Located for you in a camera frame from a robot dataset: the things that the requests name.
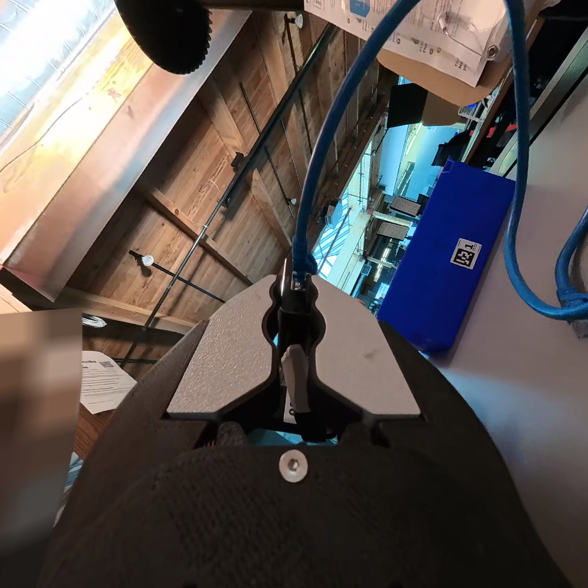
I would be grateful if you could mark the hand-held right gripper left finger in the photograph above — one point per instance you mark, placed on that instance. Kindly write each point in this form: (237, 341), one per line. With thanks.
(225, 363)

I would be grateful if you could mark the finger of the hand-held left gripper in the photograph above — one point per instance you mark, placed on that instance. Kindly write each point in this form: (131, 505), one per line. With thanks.
(297, 376)

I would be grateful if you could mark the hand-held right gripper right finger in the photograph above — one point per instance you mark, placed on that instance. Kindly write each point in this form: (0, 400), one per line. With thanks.
(363, 363)

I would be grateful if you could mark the black network adapter box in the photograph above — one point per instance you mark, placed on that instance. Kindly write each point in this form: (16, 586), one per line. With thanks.
(288, 298)

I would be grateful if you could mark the blue plastic bin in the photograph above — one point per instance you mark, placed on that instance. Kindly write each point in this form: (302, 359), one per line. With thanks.
(436, 298)

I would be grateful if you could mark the grey desk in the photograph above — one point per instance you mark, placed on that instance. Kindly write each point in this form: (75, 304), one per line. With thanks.
(528, 390)

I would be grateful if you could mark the printed paper sheet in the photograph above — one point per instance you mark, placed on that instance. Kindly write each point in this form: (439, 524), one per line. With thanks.
(105, 381)

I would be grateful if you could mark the instruction sheet on stand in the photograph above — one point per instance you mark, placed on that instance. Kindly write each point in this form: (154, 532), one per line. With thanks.
(413, 78)

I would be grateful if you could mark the black round toothed object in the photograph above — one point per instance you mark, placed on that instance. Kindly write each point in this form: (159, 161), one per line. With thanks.
(170, 36)

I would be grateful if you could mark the printed instruction sheet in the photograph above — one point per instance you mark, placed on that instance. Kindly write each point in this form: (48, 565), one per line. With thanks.
(413, 27)

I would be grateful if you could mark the black ceiling light rail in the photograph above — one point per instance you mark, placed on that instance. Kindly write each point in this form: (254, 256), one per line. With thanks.
(257, 156)

